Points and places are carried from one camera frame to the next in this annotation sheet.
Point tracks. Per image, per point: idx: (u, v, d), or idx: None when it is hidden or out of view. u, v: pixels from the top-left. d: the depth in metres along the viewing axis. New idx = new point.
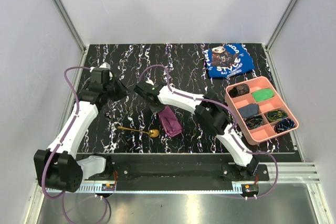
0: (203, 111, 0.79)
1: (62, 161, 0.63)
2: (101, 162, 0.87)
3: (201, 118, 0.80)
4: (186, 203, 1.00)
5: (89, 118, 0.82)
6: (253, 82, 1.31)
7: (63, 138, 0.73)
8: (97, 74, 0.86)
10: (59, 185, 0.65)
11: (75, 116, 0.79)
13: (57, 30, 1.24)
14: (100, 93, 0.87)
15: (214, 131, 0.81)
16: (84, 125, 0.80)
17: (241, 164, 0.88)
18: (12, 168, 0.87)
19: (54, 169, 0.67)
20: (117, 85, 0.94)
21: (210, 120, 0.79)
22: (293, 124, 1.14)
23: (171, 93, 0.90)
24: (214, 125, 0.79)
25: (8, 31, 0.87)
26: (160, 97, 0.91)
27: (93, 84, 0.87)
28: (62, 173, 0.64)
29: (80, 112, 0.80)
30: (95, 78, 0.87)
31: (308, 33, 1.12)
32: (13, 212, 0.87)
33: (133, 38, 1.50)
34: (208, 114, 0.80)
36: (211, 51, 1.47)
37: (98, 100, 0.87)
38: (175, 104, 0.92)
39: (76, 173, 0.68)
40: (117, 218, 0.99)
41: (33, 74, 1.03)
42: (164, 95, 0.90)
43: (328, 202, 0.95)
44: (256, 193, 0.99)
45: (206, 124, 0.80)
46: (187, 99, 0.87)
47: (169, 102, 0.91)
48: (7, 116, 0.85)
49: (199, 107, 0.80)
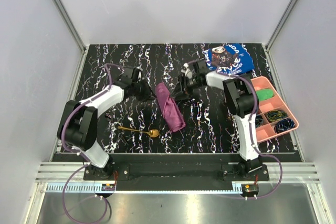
0: (230, 84, 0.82)
1: (88, 112, 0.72)
2: (104, 158, 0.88)
3: (227, 91, 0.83)
4: (186, 203, 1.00)
5: (115, 98, 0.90)
6: (253, 81, 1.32)
7: (94, 98, 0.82)
8: (129, 70, 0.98)
10: (75, 138, 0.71)
11: (106, 90, 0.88)
13: (57, 30, 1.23)
14: (128, 85, 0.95)
15: (233, 107, 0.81)
16: (109, 100, 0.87)
17: (243, 158, 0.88)
18: (13, 168, 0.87)
19: (74, 124, 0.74)
20: (143, 84, 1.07)
21: (233, 93, 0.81)
22: (293, 124, 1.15)
23: (216, 73, 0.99)
24: (235, 99, 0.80)
25: (8, 30, 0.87)
26: (207, 77, 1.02)
27: (124, 77, 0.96)
28: (83, 124, 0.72)
29: (111, 89, 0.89)
30: (127, 73, 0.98)
31: (308, 33, 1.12)
32: (13, 212, 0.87)
33: (133, 38, 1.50)
34: (234, 88, 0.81)
36: (211, 51, 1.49)
37: (125, 92, 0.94)
38: (218, 85, 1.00)
39: (92, 132, 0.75)
40: (117, 218, 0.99)
41: (33, 74, 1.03)
42: (209, 75, 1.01)
43: (328, 202, 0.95)
44: (256, 193, 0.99)
45: (229, 96, 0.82)
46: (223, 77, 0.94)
47: (213, 82, 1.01)
48: (7, 116, 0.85)
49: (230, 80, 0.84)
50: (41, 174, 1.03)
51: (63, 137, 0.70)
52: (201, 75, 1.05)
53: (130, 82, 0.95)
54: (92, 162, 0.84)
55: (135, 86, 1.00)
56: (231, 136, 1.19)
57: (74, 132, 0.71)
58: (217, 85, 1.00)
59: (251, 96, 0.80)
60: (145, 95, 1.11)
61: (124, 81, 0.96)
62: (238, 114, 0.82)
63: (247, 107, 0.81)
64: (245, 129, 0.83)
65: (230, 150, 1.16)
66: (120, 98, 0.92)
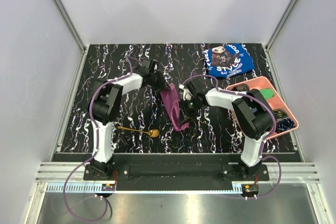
0: (242, 104, 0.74)
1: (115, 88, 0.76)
2: (108, 153, 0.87)
3: (240, 113, 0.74)
4: (186, 203, 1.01)
5: (135, 84, 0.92)
6: (253, 82, 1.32)
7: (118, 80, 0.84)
8: (146, 61, 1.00)
10: (102, 110, 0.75)
11: (128, 74, 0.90)
13: (56, 30, 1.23)
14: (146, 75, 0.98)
15: (251, 130, 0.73)
16: (130, 83, 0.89)
17: (246, 164, 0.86)
18: (13, 168, 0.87)
19: (101, 99, 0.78)
20: (158, 75, 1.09)
21: (248, 114, 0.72)
22: (293, 124, 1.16)
23: (217, 92, 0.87)
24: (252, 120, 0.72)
25: (8, 30, 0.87)
26: (208, 96, 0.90)
27: (142, 68, 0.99)
28: (109, 98, 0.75)
29: (133, 75, 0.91)
30: (145, 64, 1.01)
31: (308, 33, 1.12)
32: (13, 212, 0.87)
33: (133, 38, 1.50)
34: (247, 109, 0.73)
36: (211, 51, 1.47)
37: (143, 81, 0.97)
38: (222, 104, 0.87)
39: (116, 108, 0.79)
40: (117, 218, 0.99)
41: (33, 75, 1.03)
42: (210, 94, 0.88)
43: (328, 202, 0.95)
44: (256, 193, 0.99)
45: (244, 119, 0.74)
46: (230, 95, 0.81)
47: (216, 101, 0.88)
48: (7, 116, 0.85)
49: (239, 99, 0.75)
50: (41, 173, 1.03)
51: (91, 109, 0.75)
52: (199, 94, 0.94)
53: (148, 73, 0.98)
54: (98, 150, 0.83)
55: (151, 77, 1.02)
56: (231, 136, 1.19)
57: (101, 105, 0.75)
58: (222, 105, 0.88)
59: (266, 113, 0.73)
60: (159, 85, 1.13)
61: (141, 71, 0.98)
62: (257, 136, 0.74)
63: (265, 127, 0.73)
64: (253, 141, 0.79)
65: (230, 150, 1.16)
66: (138, 85, 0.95)
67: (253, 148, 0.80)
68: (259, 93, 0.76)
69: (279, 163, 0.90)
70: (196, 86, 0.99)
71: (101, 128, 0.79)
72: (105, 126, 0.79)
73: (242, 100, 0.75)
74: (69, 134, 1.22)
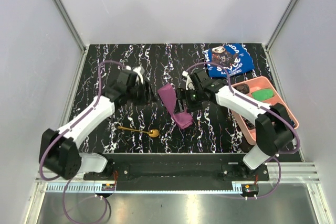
0: (266, 122, 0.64)
1: (65, 145, 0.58)
2: (103, 164, 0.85)
3: (261, 130, 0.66)
4: (186, 203, 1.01)
5: (103, 115, 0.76)
6: (253, 82, 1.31)
7: (74, 124, 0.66)
8: (124, 75, 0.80)
10: (56, 169, 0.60)
11: (92, 108, 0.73)
13: (56, 30, 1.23)
14: (122, 94, 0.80)
15: (270, 148, 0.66)
16: (96, 120, 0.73)
17: (248, 166, 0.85)
18: (13, 168, 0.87)
19: (55, 152, 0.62)
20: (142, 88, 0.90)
21: (271, 133, 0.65)
22: (293, 124, 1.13)
23: (232, 94, 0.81)
24: (274, 139, 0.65)
25: (8, 30, 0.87)
26: (218, 96, 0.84)
27: (117, 84, 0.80)
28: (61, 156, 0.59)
29: (97, 107, 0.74)
30: (121, 78, 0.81)
31: (307, 33, 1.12)
32: (13, 212, 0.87)
33: (133, 38, 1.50)
34: (271, 127, 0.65)
36: (211, 51, 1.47)
37: (117, 100, 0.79)
38: (234, 109, 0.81)
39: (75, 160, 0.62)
40: (117, 218, 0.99)
41: (33, 75, 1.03)
42: (222, 95, 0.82)
43: (328, 202, 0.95)
44: (256, 193, 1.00)
45: (264, 137, 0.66)
46: (250, 105, 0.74)
47: (227, 103, 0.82)
48: (7, 116, 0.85)
49: (263, 117, 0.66)
50: None
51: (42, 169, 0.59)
52: (206, 89, 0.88)
53: (125, 90, 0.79)
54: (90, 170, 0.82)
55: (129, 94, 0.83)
56: (231, 136, 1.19)
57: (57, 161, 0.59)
58: (234, 108, 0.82)
59: (288, 131, 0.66)
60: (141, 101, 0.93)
61: (117, 87, 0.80)
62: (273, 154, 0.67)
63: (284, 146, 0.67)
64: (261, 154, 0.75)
65: (230, 150, 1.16)
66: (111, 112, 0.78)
67: (259, 159, 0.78)
68: (284, 108, 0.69)
69: (279, 163, 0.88)
70: (201, 78, 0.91)
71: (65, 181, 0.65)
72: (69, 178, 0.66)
73: (266, 117, 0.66)
74: None
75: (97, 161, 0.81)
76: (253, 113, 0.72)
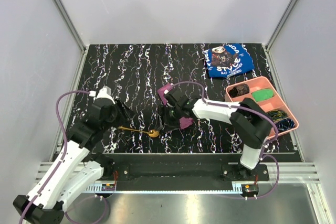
0: (240, 118, 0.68)
1: (37, 213, 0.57)
2: (97, 173, 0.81)
3: (239, 127, 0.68)
4: (186, 203, 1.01)
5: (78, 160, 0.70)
6: (253, 82, 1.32)
7: (44, 185, 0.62)
8: (95, 110, 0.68)
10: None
11: (61, 161, 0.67)
13: (56, 30, 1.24)
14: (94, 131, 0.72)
15: (253, 141, 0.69)
16: (70, 170, 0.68)
17: (247, 167, 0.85)
18: (13, 168, 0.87)
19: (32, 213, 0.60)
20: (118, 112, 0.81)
21: (250, 127, 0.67)
22: (293, 124, 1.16)
23: (205, 105, 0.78)
24: (254, 134, 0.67)
25: (8, 30, 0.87)
26: (195, 111, 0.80)
27: (91, 118, 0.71)
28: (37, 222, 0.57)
29: (66, 158, 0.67)
30: (93, 113, 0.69)
31: (307, 33, 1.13)
32: (13, 213, 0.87)
33: (133, 38, 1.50)
34: (246, 121, 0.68)
36: (211, 51, 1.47)
37: (90, 139, 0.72)
38: (212, 117, 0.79)
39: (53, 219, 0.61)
40: (117, 218, 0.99)
41: (33, 75, 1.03)
42: (198, 108, 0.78)
43: (328, 202, 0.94)
44: (256, 193, 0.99)
45: (244, 132, 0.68)
46: (222, 108, 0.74)
47: (203, 114, 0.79)
48: (7, 116, 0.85)
49: (236, 114, 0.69)
50: (41, 173, 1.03)
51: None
52: (184, 108, 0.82)
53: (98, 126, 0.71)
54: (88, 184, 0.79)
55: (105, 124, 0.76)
56: (231, 136, 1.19)
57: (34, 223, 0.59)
58: (211, 117, 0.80)
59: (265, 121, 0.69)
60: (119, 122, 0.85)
61: (91, 123, 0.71)
62: (259, 146, 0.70)
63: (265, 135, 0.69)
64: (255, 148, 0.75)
65: (230, 150, 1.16)
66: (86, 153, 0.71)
67: (255, 154, 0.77)
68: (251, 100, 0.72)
69: (275, 160, 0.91)
70: (177, 97, 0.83)
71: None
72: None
73: (239, 114, 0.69)
74: None
75: (91, 178, 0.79)
76: (227, 114, 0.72)
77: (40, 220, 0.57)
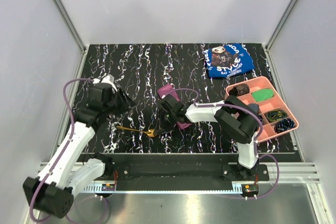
0: (223, 114, 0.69)
1: (50, 192, 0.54)
2: (100, 169, 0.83)
3: (224, 124, 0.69)
4: (186, 203, 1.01)
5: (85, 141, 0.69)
6: (253, 82, 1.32)
7: (54, 165, 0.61)
8: (97, 92, 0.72)
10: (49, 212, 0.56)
11: (69, 140, 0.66)
13: (56, 30, 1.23)
14: (98, 112, 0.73)
15: (240, 137, 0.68)
16: (79, 150, 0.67)
17: (246, 167, 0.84)
18: (13, 168, 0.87)
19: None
20: (119, 97, 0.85)
21: (233, 123, 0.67)
22: (293, 124, 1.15)
23: (196, 107, 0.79)
24: (238, 128, 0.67)
25: (8, 30, 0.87)
26: (188, 116, 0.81)
27: (92, 102, 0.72)
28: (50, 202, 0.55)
29: (74, 137, 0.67)
30: (95, 96, 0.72)
31: (307, 33, 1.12)
32: (13, 213, 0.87)
33: (133, 38, 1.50)
34: (229, 117, 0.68)
36: (211, 51, 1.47)
37: (95, 121, 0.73)
38: (204, 119, 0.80)
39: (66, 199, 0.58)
40: (117, 218, 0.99)
41: (33, 75, 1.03)
42: (189, 113, 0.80)
43: (328, 202, 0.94)
44: (256, 193, 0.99)
45: (230, 129, 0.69)
46: (210, 108, 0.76)
47: (197, 118, 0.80)
48: (7, 116, 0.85)
49: (219, 112, 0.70)
50: None
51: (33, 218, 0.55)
52: (179, 114, 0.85)
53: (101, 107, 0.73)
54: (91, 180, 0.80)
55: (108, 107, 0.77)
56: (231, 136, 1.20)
57: (45, 205, 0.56)
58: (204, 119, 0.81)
59: (250, 115, 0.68)
60: (121, 109, 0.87)
61: (92, 106, 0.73)
62: (248, 141, 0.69)
63: (252, 129, 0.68)
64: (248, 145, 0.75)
65: (230, 150, 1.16)
66: (92, 135, 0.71)
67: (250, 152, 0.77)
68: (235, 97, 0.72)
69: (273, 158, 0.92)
70: (172, 104, 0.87)
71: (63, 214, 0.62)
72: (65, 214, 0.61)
73: (222, 111, 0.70)
74: None
75: (93, 171, 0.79)
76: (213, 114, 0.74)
77: (54, 198, 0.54)
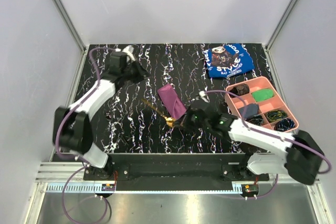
0: (297, 156, 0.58)
1: (80, 117, 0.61)
2: (103, 159, 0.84)
3: (293, 164, 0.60)
4: (186, 203, 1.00)
5: (106, 95, 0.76)
6: (253, 82, 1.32)
7: (83, 101, 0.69)
8: (115, 58, 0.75)
10: (70, 146, 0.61)
11: (96, 88, 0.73)
13: (56, 30, 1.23)
14: (118, 76, 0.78)
15: (306, 178, 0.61)
16: (102, 99, 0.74)
17: (251, 171, 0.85)
18: (13, 168, 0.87)
19: (68, 129, 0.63)
20: (135, 66, 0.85)
21: (307, 167, 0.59)
22: (293, 124, 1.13)
23: (247, 129, 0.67)
24: (312, 173, 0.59)
25: (8, 30, 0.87)
26: (232, 134, 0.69)
27: (112, 67, 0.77)
28: (77, 130, 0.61)
29: (101, 86, 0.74)
30: (114, 62, 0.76)
31: (307, 33, 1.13)
32: (13, 213, 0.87)
33: (133, 38, 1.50)
34: (302, 159, 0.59)
36: (211, 51, 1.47)
37: (116, 84, 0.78)
38: (250, 142, 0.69)
39: (87, 136, 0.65)
40: (117, 218, 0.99)
41: (33, 74, 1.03)
42: (236, 132, 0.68)
43: (328, 202, 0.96)
44: (256, 193, 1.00)
45: (299, 170, 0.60)
46: (271, 138, 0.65)
47: (242, 139, 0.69)
48: (7, 116, 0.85)
49: (292, 150, 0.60)
50: (41, 173, 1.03)
51: (56, 145, 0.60)
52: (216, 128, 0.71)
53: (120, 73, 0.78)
54: (92, 164, 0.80)
55: (125, 74, 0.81)
56: None
57: (70, 135, 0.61)
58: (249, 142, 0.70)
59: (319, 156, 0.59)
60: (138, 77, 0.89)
61: (112, 72, 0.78)
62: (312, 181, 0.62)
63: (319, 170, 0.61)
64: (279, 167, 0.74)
65: (230, 150, 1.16)
66: (113, 92, 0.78)
67: (273, 171, 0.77)
68: (307, 134, 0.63)
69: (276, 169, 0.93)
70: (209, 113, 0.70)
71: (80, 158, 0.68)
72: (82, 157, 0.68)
73: (295, 149, 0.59)
74: None
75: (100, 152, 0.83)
76: (280, 148, 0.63)
77: (82, 123, 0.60)
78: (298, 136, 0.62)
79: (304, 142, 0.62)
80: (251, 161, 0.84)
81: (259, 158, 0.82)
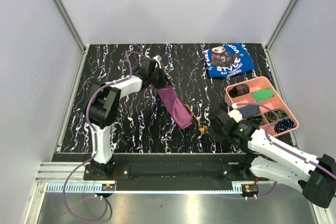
0: (321, 180, 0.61)
1: (112, 93, 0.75)
2: (108, 155, 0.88)
3: (314, 188, 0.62)
4: (186, 203, 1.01)
5: (134, 86, 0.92)
6: (253, 81, 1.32)
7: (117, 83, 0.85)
8: (146, 62, 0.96)
10: (98, 115, 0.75)
11: (128, 77, 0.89)
13: (56, 30, 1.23)
14: (146, 78, 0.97)
15: (322, 202, 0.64)
16: (130, 87, 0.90)
17: (252, 171, 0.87)
18: (13, 168, 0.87)
19: (98, 103, 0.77)
20: (160, 73, 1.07)
21: (327, 192, 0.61)
22: (293, 124, 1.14)
23: (270, 144, 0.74)
24: (328, 198, 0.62)
25: (8, 30, 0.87)
26: (251, 144, 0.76)
27: (142, 70, 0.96)
28: (106, 103, 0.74)
29: (132, 78, 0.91)
30: (144, 65, 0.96)
31: (307, 33, 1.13)
32: (13, 213, 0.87)
33: (133, 38, 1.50)
34: (324, 185, 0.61)
36: (211, 51, 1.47)
37: (143, 84, 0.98)
38: (271, 157, 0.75)
39: (114, 113, 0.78)
40: (117, 218, 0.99)
41: (33, 74, 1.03)
42: (256, 144, 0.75)
43: None
44: (256, 193, 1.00)
45: (318, 194, 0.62)
46: (295, 158, 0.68)
47: (263, 151, 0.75)
48: (6, 116, 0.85)
49: (316, 175, 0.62)
50: (41, 173, 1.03)
51: (87, 113, 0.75)
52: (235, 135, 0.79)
53: (147, 75, 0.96)
54: (98, 152, 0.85)
55: (151, 77, 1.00)
56: None
57: (98, 108, 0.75)
58: (269, 156, 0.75)
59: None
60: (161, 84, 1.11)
61: (141, 73, 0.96)
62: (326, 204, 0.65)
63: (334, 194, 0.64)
64: (287, 181, 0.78)
65: (230, 150, 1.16)
66: (138, 88, 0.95)
67: (278, 180, 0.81)
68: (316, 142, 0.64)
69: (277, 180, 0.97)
70: (224, 121, 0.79)
71: (98, 132, 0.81)
72: (101, 129, 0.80)
73: (318, 174, 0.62)
74: (70, 134, 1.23)
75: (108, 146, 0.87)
76: (303, 170, 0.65)
77: (112, 98, 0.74)
78: (323, 160, 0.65)
79: (328, 168, 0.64)
80: (256, 163, 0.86)
81: (266, 163, 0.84)
